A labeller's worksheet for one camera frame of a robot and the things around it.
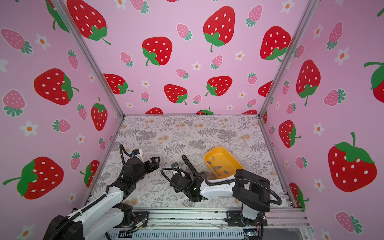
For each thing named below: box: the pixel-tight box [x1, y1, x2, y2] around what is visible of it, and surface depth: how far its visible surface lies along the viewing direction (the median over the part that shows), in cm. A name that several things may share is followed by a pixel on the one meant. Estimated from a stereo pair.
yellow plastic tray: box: [205, 146, 244, 179], surface depth 95 cm
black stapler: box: [182, 155, 200, 178], surface depth 93 cm
